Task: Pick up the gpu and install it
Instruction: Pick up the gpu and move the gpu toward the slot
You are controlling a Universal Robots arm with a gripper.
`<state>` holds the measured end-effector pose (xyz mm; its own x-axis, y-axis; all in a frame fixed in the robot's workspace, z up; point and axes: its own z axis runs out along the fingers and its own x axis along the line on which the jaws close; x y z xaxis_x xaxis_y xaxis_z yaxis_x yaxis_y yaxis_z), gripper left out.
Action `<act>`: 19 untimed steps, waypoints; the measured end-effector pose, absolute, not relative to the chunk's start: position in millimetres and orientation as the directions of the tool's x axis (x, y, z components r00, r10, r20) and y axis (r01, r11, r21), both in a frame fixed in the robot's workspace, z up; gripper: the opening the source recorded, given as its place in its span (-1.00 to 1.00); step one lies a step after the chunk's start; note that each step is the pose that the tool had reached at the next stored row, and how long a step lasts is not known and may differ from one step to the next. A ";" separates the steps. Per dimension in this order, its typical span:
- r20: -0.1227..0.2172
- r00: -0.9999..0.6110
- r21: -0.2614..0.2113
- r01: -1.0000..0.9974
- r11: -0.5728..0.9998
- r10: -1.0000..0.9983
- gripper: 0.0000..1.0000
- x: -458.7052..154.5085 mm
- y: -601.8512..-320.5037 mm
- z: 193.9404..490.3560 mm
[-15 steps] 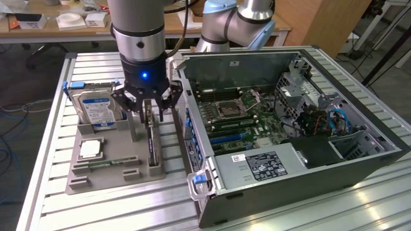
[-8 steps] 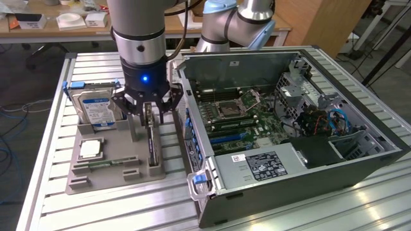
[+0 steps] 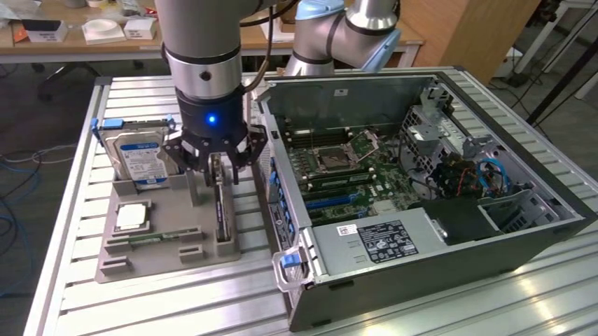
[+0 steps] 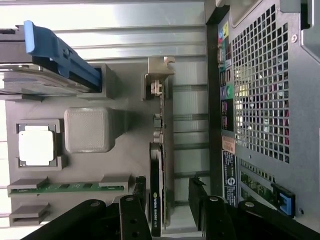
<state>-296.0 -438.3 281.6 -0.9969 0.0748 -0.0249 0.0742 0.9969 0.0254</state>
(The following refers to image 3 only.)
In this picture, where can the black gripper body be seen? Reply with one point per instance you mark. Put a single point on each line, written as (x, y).
(210, 122)

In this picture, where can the Nvidia graphics card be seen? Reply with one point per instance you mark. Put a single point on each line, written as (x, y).
(224, 210)

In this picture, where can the hard disk with blue carrier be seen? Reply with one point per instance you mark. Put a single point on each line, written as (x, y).
(136, 157)

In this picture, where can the CPU socket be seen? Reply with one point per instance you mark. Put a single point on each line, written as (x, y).
(334, 159)

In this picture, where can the grey parts rack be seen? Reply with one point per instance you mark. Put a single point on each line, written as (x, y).
(169, 217)

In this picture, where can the installed RAM stick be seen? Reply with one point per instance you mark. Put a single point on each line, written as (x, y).
(337, 180)

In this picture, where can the silver CPU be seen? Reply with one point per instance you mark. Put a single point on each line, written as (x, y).
(132, 217)

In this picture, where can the long PCIe expansion slot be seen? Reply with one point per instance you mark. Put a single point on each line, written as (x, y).
(328, 200)

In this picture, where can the metal socket cover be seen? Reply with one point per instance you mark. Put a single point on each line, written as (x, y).
(365, 143)

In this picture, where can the green RAM stick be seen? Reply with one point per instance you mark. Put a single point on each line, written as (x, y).
(150, 239)

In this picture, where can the green motherboard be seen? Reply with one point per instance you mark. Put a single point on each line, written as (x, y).
(375, 192)

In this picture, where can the flat white box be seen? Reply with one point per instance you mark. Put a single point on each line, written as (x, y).
(281, 33)

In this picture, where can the plain white box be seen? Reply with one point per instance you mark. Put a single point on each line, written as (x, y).
(141, 29)

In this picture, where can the black office chair base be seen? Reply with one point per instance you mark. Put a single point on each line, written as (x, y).
(70, 73)

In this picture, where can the white box with round recess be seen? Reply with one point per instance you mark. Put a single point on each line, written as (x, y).
(105, 33)

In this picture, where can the blue case release latch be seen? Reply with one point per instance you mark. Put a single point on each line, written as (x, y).
(289, 261)

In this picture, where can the grey perforated drive cage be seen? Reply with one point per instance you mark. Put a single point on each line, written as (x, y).
(421, 140)

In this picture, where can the wooden desk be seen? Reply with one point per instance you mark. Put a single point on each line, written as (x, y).
(76, 47)

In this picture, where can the grey power supply unit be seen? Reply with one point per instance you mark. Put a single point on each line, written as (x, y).
(388, 245)

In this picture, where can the white box with black top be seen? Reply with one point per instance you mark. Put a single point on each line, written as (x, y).
(45, 31)

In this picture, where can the orange packet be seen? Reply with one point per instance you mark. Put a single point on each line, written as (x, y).
(19, 36)

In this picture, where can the wooden cabinet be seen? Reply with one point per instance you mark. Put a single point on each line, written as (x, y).
(468, 35)

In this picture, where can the open black PC case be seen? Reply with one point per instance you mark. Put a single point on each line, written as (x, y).
(421, 290)

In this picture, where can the grey disk bay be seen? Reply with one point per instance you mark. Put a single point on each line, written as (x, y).
(524, 213)

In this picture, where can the black stand leg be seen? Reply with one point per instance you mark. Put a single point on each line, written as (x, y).
(563, 85)

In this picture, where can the black intrusion switch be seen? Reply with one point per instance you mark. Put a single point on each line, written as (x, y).
(276, 134)

